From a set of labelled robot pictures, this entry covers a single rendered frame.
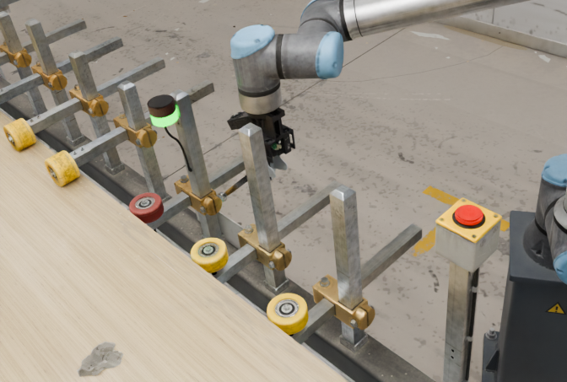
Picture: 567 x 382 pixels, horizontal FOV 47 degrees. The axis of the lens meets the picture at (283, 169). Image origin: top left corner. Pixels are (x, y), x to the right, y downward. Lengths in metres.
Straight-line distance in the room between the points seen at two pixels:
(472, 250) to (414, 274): 1.60
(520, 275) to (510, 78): 2.10
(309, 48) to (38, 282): 0.77
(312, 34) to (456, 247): 0.53
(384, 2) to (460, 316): 0.63
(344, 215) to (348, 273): 0.15
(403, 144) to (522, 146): 0.55
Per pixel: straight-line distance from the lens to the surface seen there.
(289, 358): 1.25
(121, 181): 2.08
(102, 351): 1.35
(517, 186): 3.02
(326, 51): 1.28
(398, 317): 2.46
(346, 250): 1.27
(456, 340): 1.20
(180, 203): 1.69
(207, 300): 1.37
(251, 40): 1.30
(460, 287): 1.10
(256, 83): 1.33
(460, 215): 1.01
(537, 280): 1.81
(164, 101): 1.49
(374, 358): 1.49
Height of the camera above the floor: 1.90
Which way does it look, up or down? 37 degrees down
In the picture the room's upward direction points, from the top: 8 degrees counter-clockwise
